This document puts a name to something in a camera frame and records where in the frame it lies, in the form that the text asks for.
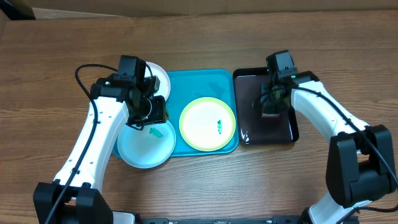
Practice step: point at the white plate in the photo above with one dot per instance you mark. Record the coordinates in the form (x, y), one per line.
(161, 74)

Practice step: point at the dark object top left corner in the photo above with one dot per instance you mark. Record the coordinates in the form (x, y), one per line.
(17, 10)

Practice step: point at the yellow-green rimmed plate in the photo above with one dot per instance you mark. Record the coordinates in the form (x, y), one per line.
(198, 124)

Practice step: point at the black water tray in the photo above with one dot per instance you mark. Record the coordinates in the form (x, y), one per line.
(255, 127)

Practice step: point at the teal plastic serving tray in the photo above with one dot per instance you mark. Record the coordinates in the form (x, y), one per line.
(188, 85)

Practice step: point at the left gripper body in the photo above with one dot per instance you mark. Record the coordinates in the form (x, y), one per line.
(153, 111)

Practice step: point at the green stain on yellow plate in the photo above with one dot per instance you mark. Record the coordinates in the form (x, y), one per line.
(219, 126)

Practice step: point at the light blue plate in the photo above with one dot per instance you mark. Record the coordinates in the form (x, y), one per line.
(142, 150)

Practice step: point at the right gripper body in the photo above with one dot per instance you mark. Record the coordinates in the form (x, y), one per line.
(275, 101)

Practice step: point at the green sponge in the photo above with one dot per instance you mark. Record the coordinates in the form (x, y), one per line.
(272, 104)

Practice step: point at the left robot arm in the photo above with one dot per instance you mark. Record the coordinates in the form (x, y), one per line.
(75, 196)

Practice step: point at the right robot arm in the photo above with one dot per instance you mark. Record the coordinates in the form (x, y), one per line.
(360, 167)

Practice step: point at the green stain on blue plate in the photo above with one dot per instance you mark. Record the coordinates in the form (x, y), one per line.
(155, 132)

